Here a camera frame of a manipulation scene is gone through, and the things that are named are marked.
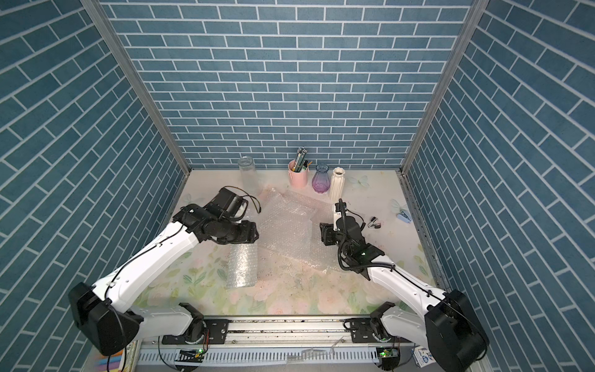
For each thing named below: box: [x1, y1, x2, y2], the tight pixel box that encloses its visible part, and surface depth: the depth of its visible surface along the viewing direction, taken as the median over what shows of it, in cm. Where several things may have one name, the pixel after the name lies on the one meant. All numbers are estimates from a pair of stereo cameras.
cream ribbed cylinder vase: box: [330, 166, 346, 201], surface depth 101 cm
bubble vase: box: [226, 242, 258, 289], surface depth 71 cm
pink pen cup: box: [287, 159, 310, 190], surface depth 111 cm
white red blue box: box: [412, 345, 437, 369], surface depth 70 cm
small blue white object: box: [395, 210, 412, 224], surface depth 104 cm
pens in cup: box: [292, 147, 313, 173], surface depth 110 cm
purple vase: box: [311, 162, 331, 194], surface depth 107 cm
